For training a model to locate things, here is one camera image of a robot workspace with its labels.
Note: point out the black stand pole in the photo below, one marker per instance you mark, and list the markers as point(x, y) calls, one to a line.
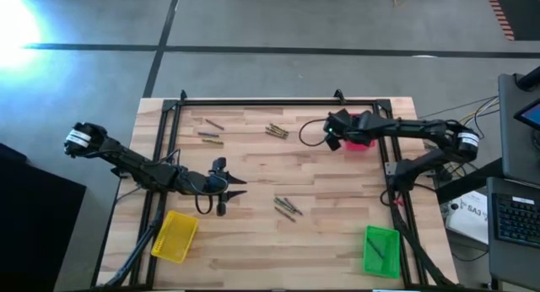
point(529, 79)

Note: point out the black mat with striped edge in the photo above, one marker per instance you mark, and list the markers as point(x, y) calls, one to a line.
point(523, 13)

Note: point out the red plastic basket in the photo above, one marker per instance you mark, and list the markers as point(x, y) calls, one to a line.
point(358, 145)

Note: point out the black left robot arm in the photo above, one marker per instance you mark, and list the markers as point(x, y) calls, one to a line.
point(126, 161)

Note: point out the grey computer cart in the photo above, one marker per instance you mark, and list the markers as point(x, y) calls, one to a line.
point(512, 148)

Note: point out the white printed box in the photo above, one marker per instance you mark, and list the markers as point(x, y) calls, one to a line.
point(468, 224)

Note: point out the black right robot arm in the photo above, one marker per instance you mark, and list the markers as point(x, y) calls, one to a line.
point(422, 127)

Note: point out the reddish brown crayon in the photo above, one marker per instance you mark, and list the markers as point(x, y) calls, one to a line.
point(214, 124)

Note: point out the yellow plastic basket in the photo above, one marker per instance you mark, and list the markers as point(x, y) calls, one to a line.
point(175, 237)

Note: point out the black cabinet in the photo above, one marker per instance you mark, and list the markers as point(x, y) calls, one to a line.
point(38, 224)

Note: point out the brass screws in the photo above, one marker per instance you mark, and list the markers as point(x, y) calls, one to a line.
point(277, 131)

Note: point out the green plastic basket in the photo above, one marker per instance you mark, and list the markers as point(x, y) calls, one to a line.
point(390, 262)

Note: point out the black frame clamp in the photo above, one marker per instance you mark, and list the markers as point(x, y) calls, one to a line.
point(338, 95)
point(183, 94)

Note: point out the black aluminium table frame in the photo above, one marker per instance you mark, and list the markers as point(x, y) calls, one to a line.
point(274, 102)

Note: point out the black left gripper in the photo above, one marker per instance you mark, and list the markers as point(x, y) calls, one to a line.
point(198, 184)

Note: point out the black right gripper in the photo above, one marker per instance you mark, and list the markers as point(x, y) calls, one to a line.
point(350, 127)

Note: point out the black tablet screen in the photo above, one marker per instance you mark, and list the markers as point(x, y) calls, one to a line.
point(532, 115)

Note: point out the black metal bar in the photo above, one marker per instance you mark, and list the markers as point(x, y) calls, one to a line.
point(468, 180)

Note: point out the olive crayon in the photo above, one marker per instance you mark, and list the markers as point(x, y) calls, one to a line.
point(212, 142)

